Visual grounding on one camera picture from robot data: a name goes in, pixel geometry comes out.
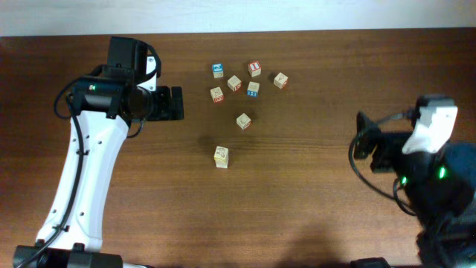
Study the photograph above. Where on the red-top block with I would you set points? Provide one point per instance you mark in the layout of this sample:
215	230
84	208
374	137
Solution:
254	68

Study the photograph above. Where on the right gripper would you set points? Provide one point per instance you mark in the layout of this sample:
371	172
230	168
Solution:
377	150

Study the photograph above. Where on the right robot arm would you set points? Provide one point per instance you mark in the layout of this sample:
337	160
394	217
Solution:
436	188

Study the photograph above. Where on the sailboat block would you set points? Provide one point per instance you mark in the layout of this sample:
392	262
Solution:
222	164

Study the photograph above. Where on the yellow-edged block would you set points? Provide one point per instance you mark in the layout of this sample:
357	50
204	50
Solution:
221	154

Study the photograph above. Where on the butterfly block, red side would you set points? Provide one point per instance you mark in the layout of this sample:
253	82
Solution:
216	94

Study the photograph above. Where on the blue-top block with 2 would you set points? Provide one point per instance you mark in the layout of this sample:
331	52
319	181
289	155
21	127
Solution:
218	70

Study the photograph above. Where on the block with red E side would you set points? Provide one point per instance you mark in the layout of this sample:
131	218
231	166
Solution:
234	83

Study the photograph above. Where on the acorn block with green N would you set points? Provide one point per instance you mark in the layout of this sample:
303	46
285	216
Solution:
243	121

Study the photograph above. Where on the ice cream cone block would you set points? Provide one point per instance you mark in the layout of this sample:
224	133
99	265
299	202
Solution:
281	80

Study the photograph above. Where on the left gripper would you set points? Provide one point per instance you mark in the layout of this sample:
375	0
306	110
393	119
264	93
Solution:
163	112

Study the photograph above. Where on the block with 8, blue side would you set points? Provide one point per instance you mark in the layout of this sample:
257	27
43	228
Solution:
253	89

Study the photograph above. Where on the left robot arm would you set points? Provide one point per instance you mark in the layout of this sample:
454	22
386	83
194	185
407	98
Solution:
102	110

